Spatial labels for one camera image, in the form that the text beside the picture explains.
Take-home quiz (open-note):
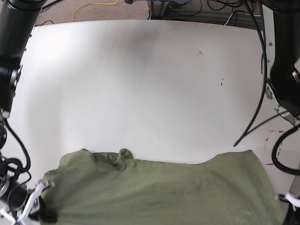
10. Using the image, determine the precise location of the olive green T-shirt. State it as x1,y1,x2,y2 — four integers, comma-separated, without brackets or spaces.
42,149,285,225

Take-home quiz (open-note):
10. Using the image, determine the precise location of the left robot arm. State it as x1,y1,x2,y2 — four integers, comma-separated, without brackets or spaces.
234,0,300,176

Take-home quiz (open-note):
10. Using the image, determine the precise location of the red tape rectangle marking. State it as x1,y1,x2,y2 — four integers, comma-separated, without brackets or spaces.
263,130,284,166

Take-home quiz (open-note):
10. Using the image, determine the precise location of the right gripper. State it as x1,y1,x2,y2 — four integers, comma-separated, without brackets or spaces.
0,179,57,225

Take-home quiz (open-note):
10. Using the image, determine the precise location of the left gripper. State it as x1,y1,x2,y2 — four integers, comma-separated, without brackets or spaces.
276,192,300,225

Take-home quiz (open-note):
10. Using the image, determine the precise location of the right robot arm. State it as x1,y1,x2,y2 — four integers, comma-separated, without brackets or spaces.
0,0,57,225

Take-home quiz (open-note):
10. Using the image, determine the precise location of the yellow cable on floor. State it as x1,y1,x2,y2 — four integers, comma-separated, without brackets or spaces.
72,0,119,23

